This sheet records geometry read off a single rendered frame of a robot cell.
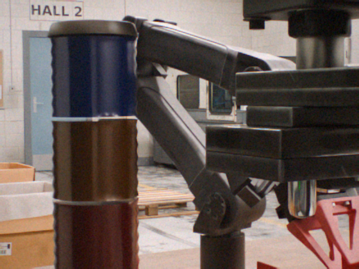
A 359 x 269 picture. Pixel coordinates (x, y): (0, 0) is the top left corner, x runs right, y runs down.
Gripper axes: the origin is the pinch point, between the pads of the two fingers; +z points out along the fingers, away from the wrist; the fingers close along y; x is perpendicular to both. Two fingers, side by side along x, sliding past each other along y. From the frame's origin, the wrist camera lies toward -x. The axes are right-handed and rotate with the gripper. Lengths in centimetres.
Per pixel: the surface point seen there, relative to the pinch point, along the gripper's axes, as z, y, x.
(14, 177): -168, -342, 72
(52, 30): -2, 42, -47
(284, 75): -7.7, 29.0, -24.1
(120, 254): 7, 39, -45
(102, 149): 3, 41, -46
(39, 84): -563, -875, 309
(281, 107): -5.2, 28.6, -25.1
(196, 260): -12.1, -33.8, 0.7
